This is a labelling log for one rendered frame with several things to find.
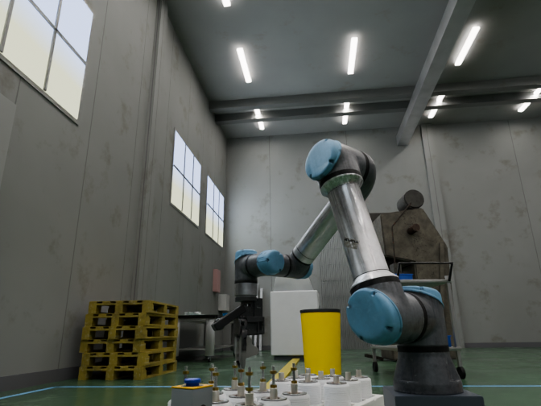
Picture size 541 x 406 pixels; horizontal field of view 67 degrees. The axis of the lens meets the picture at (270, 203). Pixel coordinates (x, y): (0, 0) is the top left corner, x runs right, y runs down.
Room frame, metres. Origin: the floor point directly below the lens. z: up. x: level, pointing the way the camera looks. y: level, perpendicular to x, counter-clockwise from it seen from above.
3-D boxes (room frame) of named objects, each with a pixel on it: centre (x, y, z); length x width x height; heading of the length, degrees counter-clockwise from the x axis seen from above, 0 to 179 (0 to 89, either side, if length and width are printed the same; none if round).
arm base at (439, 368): (1.02, -0.36, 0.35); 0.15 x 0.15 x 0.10
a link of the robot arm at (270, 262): (1.28, 0.01, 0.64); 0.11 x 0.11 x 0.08; 40
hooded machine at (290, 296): (7.54, -0.45, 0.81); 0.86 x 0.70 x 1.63; 81
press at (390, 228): (6.79, -2.16, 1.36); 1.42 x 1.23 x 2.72; 84
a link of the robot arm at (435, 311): (1.02, -0.35, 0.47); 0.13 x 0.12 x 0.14; 130
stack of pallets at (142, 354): (5.01, 1.63, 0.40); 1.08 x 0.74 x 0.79; 174
